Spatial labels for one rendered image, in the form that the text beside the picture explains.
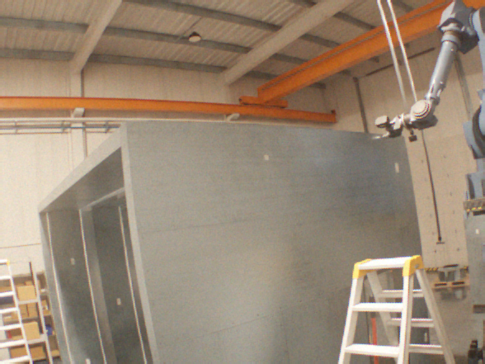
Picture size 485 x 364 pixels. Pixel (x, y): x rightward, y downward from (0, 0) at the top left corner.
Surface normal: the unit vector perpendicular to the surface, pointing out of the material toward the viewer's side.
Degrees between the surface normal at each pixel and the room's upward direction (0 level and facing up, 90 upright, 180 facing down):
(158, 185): 90
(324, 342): 90
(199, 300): 90
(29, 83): 90
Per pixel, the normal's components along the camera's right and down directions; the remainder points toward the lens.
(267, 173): 0.62, -0.15
